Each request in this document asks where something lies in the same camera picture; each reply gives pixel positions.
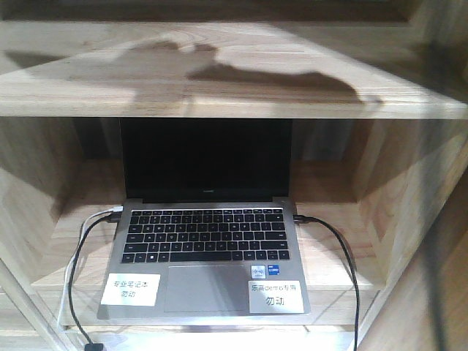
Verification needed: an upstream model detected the silver laptop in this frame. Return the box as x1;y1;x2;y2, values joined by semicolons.
97;118;311;325

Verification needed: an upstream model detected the light wooden shelf unit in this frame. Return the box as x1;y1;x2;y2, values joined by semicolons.
1;1;467;350

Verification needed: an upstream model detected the black right laptop cable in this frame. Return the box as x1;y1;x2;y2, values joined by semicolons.
293;214;361;351

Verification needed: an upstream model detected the black laptop cable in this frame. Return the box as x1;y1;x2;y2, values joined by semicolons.
67;215;120;351
293;214;361;351

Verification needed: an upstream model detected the white laptop cable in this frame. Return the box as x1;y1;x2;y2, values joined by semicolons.
57;206;124;326

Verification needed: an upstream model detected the black left laptop cable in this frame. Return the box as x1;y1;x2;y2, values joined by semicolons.
67;215;120;351

